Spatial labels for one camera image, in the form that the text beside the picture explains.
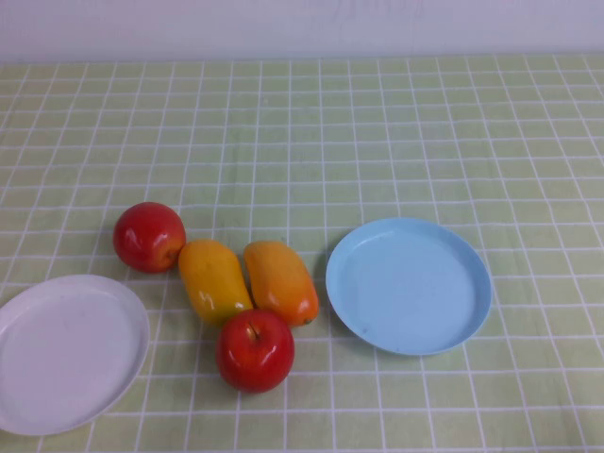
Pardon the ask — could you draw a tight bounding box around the orange mango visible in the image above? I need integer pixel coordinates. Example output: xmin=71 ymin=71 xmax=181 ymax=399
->
xmin=243 ymin=240 xmax=320 ymax=327

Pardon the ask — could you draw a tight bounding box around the white round plate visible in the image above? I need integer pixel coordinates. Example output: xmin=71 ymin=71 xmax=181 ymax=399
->
xmin=0 ymin=274 xmax=151 ymax=436

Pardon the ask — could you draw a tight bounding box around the light blue round plate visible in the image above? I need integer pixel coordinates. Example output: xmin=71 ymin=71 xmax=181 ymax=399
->
xmin=325 ymin=217 xmax=493 ymax=357

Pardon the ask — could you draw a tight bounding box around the yellow mango with green tip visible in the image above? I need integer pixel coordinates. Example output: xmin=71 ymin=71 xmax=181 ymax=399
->
xmin=177 ymin=239 xmax=255 ymax=327

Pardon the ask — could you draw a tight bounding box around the red apple with brown stem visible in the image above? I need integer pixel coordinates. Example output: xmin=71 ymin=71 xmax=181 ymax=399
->
xmin=215 ymin=309 xmax=295 ymax=394

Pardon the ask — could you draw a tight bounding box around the red apple with yellow patch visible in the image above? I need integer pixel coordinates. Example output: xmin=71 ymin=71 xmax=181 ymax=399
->
xmin=112 ymin=201 xmax=187 ymax=274

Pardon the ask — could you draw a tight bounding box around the green checkered tablecloth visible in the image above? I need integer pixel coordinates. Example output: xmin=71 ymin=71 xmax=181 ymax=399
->
xmin=0 ymin=54 xmax=604 ymax=453

